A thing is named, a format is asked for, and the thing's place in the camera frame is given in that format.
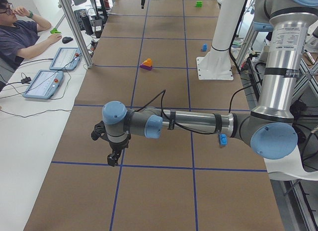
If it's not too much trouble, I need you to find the orange trapezoid block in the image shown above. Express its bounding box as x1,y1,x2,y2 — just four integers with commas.
142,58,153,67

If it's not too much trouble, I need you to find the purple trapezoid block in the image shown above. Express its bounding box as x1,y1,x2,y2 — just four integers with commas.
140,64,153,71

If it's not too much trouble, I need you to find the person right hand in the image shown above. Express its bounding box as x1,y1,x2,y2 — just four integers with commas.
46,34,62,45

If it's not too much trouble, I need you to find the person left hand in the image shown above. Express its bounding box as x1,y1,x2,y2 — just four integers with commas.
13,6,31,17

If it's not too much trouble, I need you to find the green brick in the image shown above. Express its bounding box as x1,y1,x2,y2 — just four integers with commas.
195,0,203,7

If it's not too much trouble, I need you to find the black water bottle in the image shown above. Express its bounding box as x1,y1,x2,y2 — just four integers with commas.
81,11,93,35

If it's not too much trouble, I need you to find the black keyboard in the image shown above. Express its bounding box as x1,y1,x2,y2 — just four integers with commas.
74,9,86,31

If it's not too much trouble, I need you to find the small blue block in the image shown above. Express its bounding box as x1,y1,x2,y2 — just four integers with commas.
201,44,208,52

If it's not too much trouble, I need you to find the black computer mouse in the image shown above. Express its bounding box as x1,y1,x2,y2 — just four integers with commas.
62,37,73,44

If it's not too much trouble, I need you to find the green toy on desk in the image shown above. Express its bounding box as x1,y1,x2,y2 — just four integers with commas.
50,28,61,34

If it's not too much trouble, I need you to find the far teach pendant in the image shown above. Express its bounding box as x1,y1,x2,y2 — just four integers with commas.
49,47,81,71

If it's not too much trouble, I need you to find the teach pendant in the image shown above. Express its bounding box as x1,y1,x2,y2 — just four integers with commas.
49,47,81,71
22,70,64,99

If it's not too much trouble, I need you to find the near teach pendant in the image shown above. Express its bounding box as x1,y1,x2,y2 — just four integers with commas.
22,70,64,99

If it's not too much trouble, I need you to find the long blue brick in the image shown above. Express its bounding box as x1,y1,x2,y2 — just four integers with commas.
219,133,228,147

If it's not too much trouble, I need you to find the seated person dark shirt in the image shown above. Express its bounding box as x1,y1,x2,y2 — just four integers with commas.
0,0,52,65

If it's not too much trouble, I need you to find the white chair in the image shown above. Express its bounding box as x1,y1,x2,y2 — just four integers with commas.
264,146,318,181

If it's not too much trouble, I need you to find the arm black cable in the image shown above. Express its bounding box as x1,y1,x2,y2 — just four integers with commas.
134,89,261,135

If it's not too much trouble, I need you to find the aluminium frame post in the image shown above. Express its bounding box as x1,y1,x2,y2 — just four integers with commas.
59,0,93,69

